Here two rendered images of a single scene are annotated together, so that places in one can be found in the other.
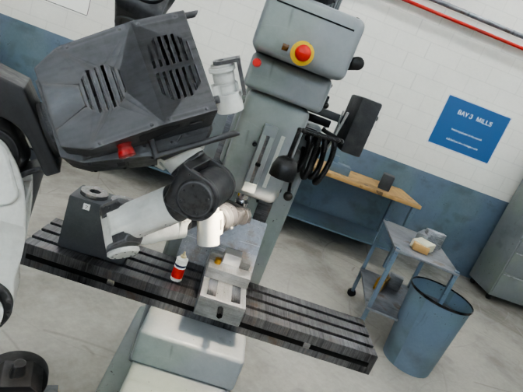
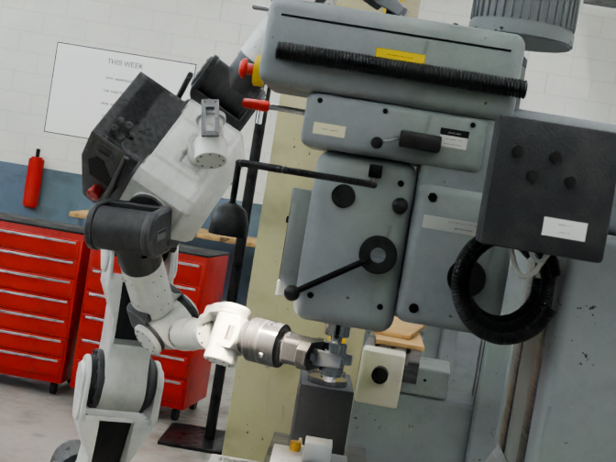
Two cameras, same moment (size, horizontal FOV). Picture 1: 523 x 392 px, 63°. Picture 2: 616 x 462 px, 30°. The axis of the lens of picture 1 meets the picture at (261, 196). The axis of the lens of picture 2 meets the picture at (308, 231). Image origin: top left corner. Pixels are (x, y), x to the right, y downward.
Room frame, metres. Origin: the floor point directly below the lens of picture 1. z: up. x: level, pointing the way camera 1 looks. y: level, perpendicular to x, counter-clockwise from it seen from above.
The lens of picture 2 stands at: (1.59, -2.15, 1.58)
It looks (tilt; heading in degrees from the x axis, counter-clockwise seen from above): 3 degrees down; 98
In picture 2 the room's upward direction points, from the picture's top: 9 degrees clockwise
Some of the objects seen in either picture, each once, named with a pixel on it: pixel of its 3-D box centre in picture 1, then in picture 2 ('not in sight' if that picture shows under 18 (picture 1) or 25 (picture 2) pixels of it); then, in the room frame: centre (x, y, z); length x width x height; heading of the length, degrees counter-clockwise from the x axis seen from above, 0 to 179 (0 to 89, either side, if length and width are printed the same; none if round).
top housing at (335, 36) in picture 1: (301, 40); (390, 64); (1.38, 0.06, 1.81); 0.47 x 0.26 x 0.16; 6
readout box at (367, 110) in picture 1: (356, 124); (548, 188); (1.70, -0.25, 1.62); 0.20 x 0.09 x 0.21; 6
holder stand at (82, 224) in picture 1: (103, 222); (320, 415); (1.31, 0.47, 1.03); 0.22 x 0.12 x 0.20; 99
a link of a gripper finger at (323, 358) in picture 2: not in sight; (325, 359); (1.35, 0.03, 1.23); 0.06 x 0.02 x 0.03; 165
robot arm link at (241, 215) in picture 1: (227, 215); (290, 349); (1.28, 0.08, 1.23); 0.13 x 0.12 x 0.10; 75
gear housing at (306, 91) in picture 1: (286, 81); (392, 135); (1.41, 0.06, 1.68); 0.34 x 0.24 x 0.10; 6
